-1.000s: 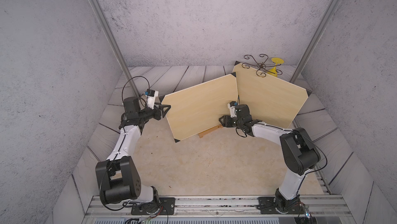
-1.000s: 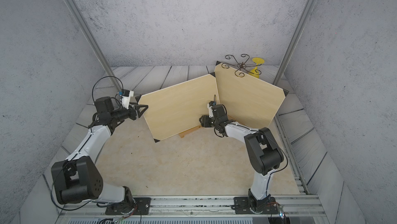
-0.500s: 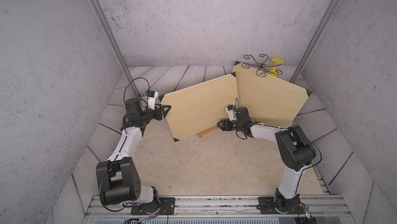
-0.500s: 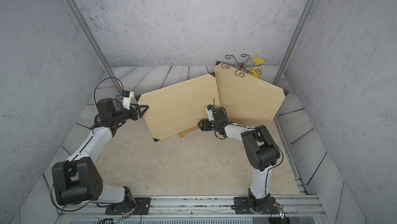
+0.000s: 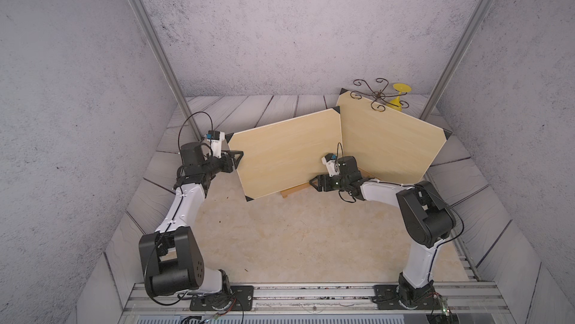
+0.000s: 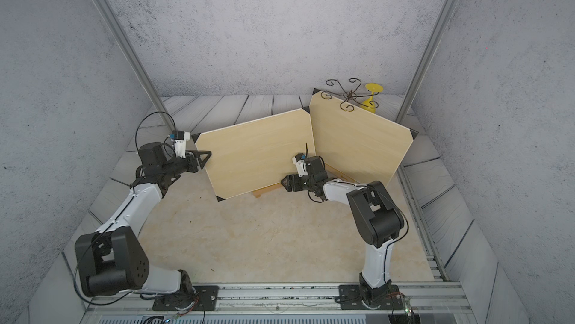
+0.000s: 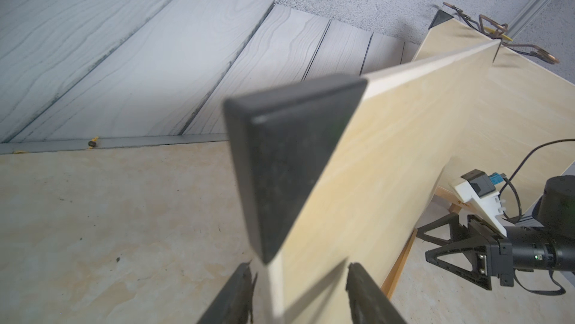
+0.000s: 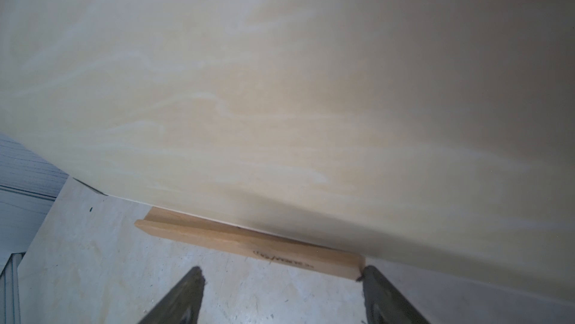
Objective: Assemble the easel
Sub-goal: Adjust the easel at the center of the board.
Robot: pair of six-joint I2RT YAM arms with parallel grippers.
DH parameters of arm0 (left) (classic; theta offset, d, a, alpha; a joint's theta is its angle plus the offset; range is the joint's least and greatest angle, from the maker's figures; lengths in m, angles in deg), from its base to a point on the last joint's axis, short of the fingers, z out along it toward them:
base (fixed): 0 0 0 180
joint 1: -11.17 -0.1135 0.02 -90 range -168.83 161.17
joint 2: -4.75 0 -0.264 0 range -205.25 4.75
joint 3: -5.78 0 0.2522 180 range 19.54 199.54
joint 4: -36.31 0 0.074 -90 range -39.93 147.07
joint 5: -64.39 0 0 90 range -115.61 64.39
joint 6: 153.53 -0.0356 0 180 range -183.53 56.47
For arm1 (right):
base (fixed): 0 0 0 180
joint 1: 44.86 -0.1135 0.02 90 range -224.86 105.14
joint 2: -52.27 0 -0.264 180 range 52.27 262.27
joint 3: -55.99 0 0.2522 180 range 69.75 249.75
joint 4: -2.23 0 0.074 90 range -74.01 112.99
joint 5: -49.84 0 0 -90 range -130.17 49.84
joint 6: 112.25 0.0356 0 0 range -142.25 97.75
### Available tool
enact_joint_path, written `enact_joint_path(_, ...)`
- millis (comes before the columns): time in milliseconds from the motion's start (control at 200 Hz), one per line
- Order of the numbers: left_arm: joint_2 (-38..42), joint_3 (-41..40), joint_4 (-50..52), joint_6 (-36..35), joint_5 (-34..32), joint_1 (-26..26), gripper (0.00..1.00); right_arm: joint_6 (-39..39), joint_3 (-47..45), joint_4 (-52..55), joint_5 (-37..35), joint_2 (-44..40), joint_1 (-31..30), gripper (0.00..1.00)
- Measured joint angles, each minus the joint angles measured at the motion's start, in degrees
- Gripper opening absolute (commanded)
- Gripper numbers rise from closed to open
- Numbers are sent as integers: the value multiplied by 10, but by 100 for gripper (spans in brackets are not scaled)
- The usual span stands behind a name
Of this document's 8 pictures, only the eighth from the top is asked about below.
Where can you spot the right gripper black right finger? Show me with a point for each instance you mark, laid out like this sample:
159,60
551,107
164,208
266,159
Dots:
384,303

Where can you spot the wooden board black corners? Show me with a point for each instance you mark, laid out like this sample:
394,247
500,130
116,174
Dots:
434,133

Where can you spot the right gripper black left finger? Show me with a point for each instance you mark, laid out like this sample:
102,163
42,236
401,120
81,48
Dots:
182,304

